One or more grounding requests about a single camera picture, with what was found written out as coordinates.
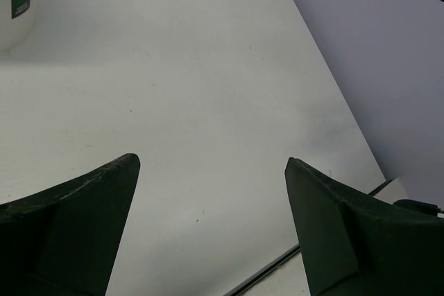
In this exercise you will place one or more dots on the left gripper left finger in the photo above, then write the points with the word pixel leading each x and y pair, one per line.
pixel 64 240

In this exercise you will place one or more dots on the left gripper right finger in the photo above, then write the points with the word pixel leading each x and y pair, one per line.
pixel 354 244

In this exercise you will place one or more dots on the white bin with black rim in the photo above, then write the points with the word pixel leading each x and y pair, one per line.
pixel 17 21

